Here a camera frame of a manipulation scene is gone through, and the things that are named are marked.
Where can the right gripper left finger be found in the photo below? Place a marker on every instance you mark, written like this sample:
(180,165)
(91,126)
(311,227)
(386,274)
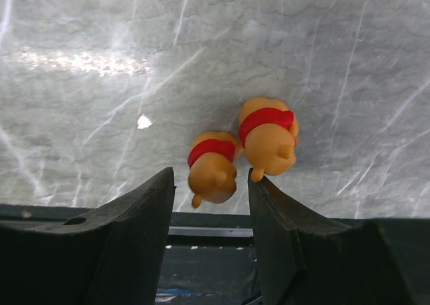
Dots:
(110,255)

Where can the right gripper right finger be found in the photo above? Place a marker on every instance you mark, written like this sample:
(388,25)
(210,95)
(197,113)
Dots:
(306,258)

